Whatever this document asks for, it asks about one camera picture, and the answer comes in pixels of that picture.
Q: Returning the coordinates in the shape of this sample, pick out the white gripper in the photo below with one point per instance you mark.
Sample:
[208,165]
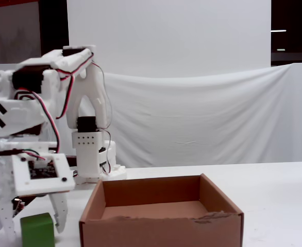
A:
[2,172]

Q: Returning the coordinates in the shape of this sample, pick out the green cube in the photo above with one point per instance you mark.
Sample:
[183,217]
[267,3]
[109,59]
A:
[37,230]

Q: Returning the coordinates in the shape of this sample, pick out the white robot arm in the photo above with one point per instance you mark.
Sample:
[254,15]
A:
[89,85]

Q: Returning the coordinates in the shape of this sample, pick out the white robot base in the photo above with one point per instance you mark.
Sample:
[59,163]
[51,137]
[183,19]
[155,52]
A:
[115,172]

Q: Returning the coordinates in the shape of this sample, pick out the brown cardboard box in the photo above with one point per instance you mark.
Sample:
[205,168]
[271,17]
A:
[161,231]

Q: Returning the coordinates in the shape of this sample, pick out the white cloth backdrop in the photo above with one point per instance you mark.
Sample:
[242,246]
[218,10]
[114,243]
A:
[192,115]

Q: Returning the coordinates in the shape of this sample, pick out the white backdrop board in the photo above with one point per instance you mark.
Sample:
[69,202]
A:
[166,33]

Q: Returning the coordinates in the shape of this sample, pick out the white gripper camera mount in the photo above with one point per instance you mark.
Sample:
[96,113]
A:
[19,180]

